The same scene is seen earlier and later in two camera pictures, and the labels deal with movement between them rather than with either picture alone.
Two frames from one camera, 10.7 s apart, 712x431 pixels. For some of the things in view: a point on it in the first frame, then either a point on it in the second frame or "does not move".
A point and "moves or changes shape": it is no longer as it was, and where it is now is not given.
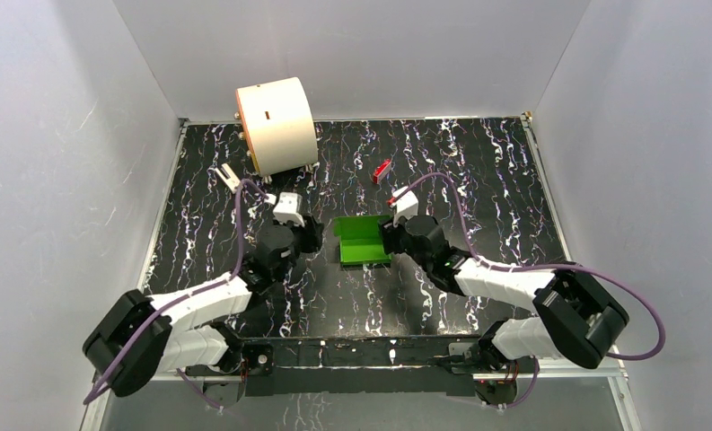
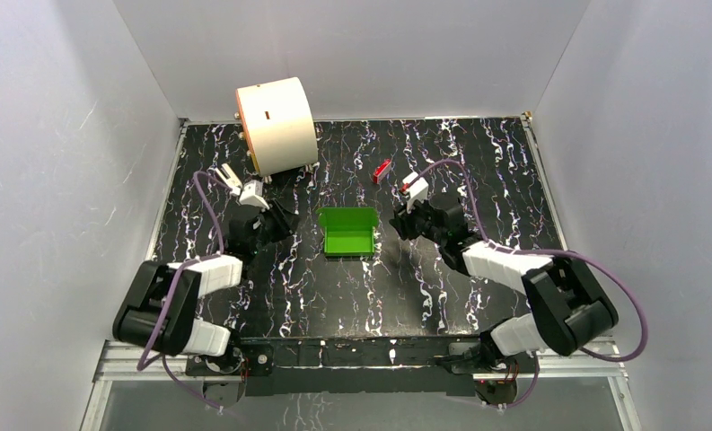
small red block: x=382 y=171 does not move
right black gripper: x=390 y=234 to x=401 y=220
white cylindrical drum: x=279 y=126 does not move
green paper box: x=361 y=241 moves or changes shape
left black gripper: x=311 y=232 to x=278 y=218
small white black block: x=232 y=182 does not move
